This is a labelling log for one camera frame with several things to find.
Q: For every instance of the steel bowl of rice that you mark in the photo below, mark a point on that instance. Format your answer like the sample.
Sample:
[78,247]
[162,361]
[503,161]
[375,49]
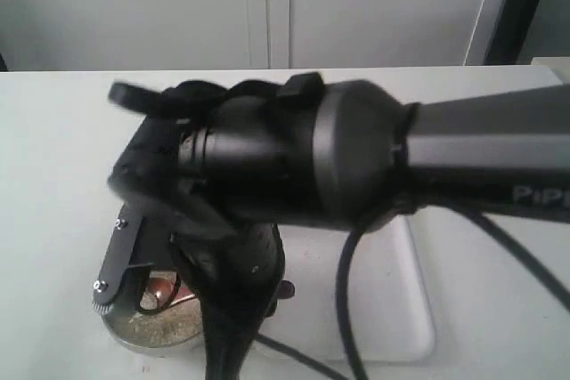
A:
[159,332]

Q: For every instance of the white plastic tray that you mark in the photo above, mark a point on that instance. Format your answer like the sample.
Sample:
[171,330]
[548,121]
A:
[389,310]

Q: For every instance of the brown wooden spoon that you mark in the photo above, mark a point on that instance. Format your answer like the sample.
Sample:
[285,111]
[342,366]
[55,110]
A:
[178,291]

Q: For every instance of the dark window frame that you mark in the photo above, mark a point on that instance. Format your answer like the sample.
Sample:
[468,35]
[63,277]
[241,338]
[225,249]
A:
[509,32]

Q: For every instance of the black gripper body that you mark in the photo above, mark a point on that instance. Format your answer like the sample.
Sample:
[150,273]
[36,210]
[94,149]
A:
[233,268]

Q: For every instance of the white cabinet doors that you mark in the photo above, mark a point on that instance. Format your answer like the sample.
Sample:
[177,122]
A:
[69,35]

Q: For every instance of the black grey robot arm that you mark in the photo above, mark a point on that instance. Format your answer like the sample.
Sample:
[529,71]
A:
[218,170]

